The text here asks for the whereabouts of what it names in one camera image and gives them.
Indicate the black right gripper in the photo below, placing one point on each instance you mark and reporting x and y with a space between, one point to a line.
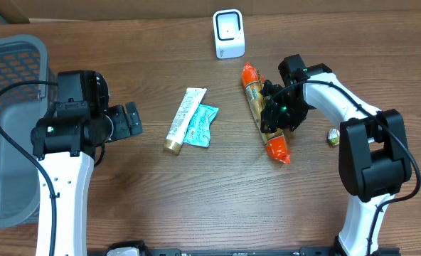
274 119

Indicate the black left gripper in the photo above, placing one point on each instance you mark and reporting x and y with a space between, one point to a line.
126 128

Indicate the orange biscuit pack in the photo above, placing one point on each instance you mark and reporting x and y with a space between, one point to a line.
276 144

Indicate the green tea drink pouch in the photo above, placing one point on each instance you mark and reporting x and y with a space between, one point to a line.
333 137

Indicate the white tube with gold cap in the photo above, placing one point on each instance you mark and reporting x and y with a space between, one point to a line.
179 125

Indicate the teal snack packet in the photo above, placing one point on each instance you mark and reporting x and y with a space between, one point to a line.
198 132

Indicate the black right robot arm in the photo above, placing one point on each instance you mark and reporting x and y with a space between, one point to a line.
374 160

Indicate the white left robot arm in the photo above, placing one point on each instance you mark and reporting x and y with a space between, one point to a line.
64 144

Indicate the white barcode scanner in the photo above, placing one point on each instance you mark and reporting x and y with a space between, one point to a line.
229 34

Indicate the grey plastic basket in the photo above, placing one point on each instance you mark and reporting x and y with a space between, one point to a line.
23 58

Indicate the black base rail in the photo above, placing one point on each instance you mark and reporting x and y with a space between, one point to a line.
304 251

